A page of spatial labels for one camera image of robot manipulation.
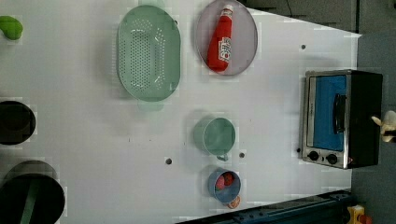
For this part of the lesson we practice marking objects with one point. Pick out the green cup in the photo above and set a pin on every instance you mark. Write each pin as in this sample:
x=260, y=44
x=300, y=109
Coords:
x=214, y=135

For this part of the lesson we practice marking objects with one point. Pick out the grey round plate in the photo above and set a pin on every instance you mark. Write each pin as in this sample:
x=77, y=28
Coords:
x=244, y=35

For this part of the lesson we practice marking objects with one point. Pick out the black toaster oven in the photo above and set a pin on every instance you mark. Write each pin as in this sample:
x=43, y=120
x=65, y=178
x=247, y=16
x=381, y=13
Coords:
x=338, y=126

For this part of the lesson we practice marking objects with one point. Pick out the blue cup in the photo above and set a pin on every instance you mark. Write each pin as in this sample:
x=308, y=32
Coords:
x=229, y=193

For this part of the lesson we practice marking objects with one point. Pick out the red ketchup bottle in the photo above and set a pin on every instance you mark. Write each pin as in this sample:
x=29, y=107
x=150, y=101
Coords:
x=219, y=52

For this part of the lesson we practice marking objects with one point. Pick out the large black round container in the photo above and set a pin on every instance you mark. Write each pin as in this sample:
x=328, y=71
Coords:
x=31, y=194

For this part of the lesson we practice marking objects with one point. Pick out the green oval colander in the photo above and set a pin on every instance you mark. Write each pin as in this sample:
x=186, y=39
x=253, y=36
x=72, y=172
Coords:
x=148, y=53

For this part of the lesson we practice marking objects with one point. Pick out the green toy pepper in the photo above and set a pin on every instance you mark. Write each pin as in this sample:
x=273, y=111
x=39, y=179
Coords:
x=11, y=27

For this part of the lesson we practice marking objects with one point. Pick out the red toy strawberry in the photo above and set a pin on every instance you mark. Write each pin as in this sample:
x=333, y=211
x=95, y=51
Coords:
x=228, y=178

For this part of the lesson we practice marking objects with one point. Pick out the small black round container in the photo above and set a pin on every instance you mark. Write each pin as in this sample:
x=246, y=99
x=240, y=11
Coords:
x=17, y=123

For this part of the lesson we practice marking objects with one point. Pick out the blue metal frame rail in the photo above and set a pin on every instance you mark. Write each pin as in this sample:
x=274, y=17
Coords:
x=326, y=208

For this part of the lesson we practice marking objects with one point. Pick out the pink toy fruit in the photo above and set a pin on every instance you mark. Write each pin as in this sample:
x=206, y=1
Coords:
x=220, y=183

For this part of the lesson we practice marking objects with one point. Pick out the orange slice toy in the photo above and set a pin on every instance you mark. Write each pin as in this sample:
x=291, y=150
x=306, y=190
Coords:
x=235, y=203

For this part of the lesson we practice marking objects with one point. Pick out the yellow red emergency button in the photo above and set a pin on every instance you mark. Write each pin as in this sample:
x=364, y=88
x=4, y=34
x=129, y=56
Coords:
x=358, y=216

